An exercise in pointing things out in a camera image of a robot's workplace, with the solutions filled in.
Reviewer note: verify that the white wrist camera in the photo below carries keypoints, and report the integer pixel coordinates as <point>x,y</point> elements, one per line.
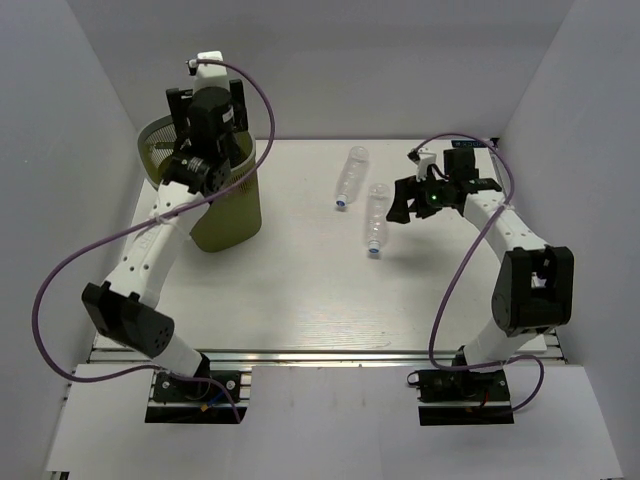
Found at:
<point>424,160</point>
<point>208,75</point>

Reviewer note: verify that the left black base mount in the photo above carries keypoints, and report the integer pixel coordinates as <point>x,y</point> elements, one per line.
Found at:
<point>172,401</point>

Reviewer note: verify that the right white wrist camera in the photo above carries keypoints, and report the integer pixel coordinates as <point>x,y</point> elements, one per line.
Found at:
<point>424,160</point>

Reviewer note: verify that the clear bottle blue cap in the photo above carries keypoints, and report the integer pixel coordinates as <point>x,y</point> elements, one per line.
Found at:
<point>352,176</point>
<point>376,227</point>

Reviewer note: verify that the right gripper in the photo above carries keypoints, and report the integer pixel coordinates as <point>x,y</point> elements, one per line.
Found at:
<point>407,189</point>

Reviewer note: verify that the clear bottle blue cap back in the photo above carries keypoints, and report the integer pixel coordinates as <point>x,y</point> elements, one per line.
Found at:
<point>352,176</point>

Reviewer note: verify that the blue label sticker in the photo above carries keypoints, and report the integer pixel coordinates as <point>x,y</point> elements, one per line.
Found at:
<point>460,143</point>

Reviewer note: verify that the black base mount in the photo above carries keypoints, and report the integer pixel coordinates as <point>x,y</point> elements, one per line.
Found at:
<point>172,401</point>
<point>462,398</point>

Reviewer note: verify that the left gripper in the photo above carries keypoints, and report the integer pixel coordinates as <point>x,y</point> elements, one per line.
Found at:
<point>179,101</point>

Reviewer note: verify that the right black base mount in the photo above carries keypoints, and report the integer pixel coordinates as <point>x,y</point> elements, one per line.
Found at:
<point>462,398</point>

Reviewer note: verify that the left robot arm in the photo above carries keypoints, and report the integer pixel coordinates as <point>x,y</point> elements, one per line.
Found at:
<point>122,308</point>

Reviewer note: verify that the olive green mesh bin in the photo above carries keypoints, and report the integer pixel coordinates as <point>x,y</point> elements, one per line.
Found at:
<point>230,220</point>

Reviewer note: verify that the aluminium front rail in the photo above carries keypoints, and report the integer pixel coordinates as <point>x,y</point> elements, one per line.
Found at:
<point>123,356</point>

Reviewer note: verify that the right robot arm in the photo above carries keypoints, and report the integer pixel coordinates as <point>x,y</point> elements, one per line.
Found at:
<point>481,209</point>

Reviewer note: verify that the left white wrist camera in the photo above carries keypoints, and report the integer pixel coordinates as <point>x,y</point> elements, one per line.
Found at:
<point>208,75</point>

